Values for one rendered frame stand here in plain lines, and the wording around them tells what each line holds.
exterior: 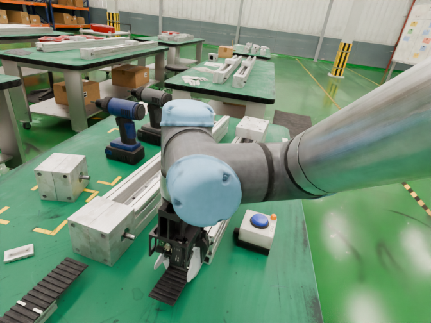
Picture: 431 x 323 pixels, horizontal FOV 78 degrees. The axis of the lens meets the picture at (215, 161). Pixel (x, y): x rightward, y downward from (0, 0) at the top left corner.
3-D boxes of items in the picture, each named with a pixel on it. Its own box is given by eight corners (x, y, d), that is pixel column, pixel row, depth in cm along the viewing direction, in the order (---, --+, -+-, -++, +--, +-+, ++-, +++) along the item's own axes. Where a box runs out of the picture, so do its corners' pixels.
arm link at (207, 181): (281, 167, 27) (245, 127, 36) (170, 172, 24) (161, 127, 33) (267, 226, 31) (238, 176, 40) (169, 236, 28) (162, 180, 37)
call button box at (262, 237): (268, 256, 63) (273, 237, 61) (229, 243, 66) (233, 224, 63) (272, 234, 70) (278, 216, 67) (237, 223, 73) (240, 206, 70)
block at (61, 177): (83, 203, 73) (79, 173, 69) (40, 199, 72) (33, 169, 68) (97, 183, 82) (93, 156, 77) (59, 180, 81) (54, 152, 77)
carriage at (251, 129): (260, 148, 105) (263, 132, 102) (233, 141, 108) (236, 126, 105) (266, 134, 119) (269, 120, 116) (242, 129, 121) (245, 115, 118)
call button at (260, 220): (265, 231, 63) (267, 225, 62) (249, 227, 64) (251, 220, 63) (268, 221, 67) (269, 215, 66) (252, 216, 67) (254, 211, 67)
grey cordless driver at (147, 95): (162, 148, 109) (163, 95, 98) (123, 136, 114) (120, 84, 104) (172, 141, 115) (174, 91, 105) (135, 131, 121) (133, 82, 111)
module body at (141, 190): (136, 238, 64) (135, 211, 60) (101, 226, 66) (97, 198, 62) (227, 132, 132) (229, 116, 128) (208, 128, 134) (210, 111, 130)
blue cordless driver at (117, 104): (136, 167, 93) (135, 106, 83) (89, 154, 97) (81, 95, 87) (148, 158, 100) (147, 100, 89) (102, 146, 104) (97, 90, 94)
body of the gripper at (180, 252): (147, 258, 47) (146, 203, 41) (169, 227, 54) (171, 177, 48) (186, 273, 45) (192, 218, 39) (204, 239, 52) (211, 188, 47)
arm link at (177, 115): (162, 113, 32) (158, 95, 40) (161, 188, 38) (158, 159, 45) (224, 115, 35) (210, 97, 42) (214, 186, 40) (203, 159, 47)
